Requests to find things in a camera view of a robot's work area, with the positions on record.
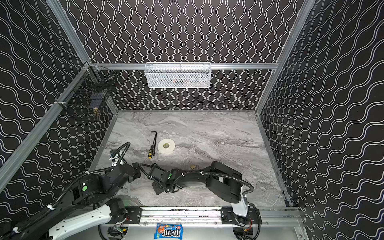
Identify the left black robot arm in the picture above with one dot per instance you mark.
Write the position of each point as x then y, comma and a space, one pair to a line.
86, 202

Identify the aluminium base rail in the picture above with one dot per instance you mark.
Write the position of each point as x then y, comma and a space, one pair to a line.
213, 216

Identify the black hex key tool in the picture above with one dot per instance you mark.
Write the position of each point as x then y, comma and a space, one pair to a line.
152, 150

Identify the white mesh wall basket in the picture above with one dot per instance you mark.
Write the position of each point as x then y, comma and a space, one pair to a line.
178, 75

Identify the white tape roll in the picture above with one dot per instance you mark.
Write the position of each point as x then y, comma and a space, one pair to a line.
166, 146

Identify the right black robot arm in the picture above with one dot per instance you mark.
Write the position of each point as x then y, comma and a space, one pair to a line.
223, 181

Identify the black wire wall basket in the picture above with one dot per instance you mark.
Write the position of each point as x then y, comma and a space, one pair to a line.
92, 91

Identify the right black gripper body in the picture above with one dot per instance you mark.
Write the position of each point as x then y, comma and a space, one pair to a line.
159, 179

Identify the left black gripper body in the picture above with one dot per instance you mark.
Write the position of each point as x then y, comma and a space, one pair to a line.
132, 169

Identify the brass object in black basket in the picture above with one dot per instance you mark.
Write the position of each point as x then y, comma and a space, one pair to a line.
96, 112

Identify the blue candy bag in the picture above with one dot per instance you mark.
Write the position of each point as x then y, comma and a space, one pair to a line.
171, 231

